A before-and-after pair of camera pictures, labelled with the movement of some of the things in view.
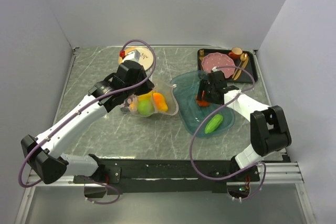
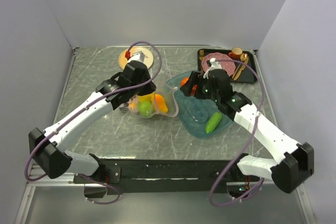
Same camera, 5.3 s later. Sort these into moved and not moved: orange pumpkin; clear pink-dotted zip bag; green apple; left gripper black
Moved: orange pumpkin
Not moved: green apple; clear pink-dotted zip bag; left gripper black
